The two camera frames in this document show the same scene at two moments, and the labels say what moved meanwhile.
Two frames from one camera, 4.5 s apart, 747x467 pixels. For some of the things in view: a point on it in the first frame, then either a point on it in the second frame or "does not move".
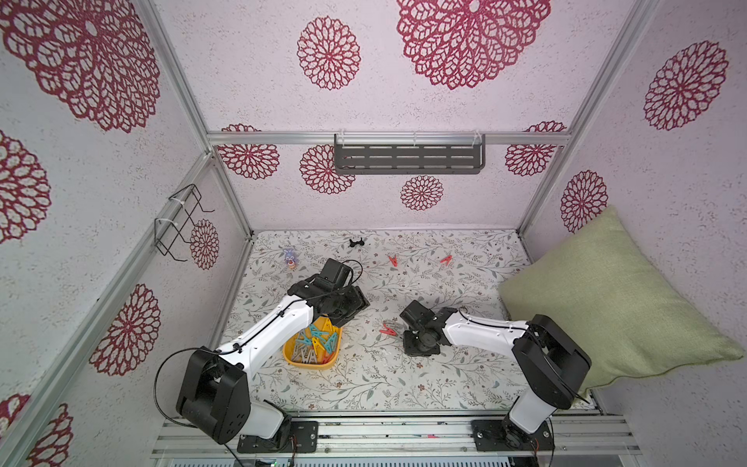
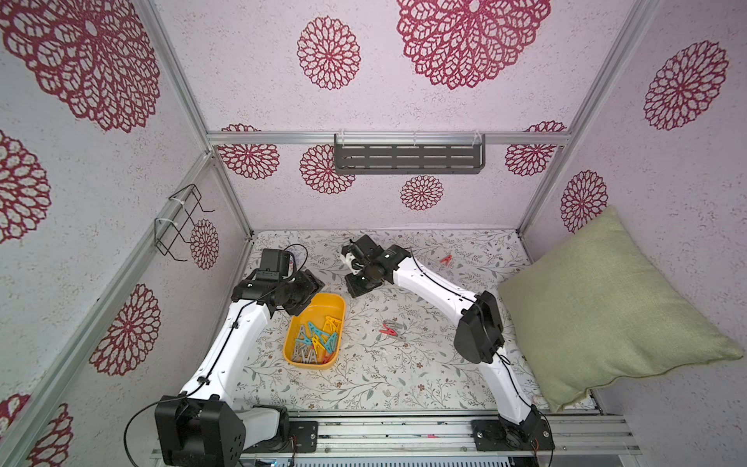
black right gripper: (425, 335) → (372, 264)
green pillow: (596, 286) does not move
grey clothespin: (303, 354) does not move
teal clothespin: (330, 344) does not move
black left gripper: (359, 302) → (310, 286)
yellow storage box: (315, 347) does not move
